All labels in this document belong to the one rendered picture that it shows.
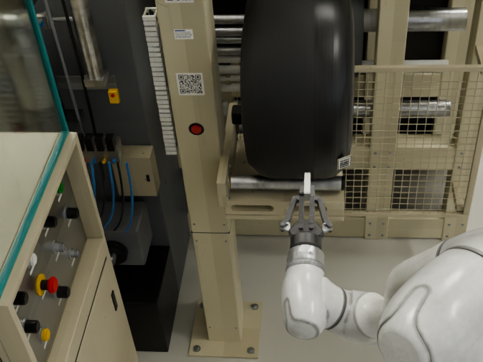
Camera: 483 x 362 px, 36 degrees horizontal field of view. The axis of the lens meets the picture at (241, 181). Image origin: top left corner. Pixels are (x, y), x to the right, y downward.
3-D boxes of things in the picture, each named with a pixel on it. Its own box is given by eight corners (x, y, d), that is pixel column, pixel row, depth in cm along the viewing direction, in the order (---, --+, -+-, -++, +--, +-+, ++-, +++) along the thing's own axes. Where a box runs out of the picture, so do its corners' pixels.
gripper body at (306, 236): (323, 244, 172) (323, 212, 177) (287, 243, 172) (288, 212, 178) (323, 262, 177) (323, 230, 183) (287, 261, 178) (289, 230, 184)
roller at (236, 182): (226, 182, 220) (227, 171, 223) (227, 192, 223) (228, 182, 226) (344, 183, 216) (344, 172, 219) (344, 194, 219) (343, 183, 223)
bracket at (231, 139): (218, 207, 222) (215, 183, 216) (231, 125, 252) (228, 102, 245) (229, 207, 222) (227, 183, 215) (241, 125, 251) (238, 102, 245)
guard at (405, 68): (238, 215, 298) (224, 69, 251) (238, 211, 299) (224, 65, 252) (467, 217, 288) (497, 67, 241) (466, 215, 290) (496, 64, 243)
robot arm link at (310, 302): (273, 275, 173) (318, 294, 178) (269, 335, 163) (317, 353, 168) (300, 255, 166) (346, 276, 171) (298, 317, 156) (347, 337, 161)
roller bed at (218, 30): (197, 95, 258) (187, 19, 238) (203, 71, 268) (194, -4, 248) (254, 95, 255) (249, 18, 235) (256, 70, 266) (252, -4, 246)
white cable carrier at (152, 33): (165, 154, 227) (141, 16, 195) (168, 144, 230) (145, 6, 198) (180, 154, 226) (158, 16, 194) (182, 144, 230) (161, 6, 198)
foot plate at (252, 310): (188, 356, 285) (187, 353, 283) (197, 301, 304) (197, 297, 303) (258, 358, 282) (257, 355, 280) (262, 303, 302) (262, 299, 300)
